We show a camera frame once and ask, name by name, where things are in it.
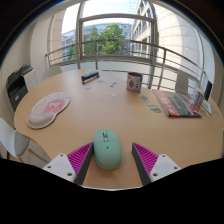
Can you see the grey green sticker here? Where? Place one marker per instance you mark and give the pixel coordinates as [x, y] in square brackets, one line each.
[144, 98]

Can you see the blue marker pen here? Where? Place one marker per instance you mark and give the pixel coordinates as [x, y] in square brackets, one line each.
[91, 79]

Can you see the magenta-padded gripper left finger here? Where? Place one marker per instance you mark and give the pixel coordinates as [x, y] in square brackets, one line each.
[58, 166]

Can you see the pink white mouse pad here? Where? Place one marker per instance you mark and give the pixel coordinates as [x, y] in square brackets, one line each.
[50, 108]

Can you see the small light blue booklet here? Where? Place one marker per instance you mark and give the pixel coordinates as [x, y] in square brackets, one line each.
[206, 107]

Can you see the black upright device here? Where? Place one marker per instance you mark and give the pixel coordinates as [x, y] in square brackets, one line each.
[208, 90]

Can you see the strawberry print tin can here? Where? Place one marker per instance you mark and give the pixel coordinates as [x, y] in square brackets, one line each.
[134, 83]

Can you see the green tree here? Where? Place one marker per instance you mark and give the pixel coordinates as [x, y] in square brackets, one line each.
[111, 36]

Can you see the small blue white box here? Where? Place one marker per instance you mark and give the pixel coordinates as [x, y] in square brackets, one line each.
[198, 99]

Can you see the yellow green sticker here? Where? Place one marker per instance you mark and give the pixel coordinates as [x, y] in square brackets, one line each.
[155, 108]

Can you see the red black magazine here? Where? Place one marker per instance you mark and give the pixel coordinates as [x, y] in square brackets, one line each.
[176, 103]

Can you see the long white sticker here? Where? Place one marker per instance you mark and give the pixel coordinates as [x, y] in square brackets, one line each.
[113, 84]

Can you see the metal balcony railing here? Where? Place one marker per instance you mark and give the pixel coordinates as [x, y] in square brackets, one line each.
[96, 41]

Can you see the small blue sticker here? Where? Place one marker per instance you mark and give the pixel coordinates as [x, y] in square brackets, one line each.
[87, 87]

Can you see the round pale sticker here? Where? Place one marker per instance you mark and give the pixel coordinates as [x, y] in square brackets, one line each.
[101, 81]

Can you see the small white sticker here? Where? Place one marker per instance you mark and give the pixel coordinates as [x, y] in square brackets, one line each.
[114, 95]

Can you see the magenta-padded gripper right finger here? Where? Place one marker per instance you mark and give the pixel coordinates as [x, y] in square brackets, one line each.
[164, 165]

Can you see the black whiteboard eraser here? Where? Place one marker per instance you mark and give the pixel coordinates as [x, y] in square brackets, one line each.
[89, 75]

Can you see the white chair with wooden legs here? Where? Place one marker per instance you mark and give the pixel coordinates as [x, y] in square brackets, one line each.
[13, 140]

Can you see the black white office printer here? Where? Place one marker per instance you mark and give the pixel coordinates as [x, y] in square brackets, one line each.
[16, 88]

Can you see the mint green computer mouse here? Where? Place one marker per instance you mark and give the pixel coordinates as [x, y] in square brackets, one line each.
[107, 150]

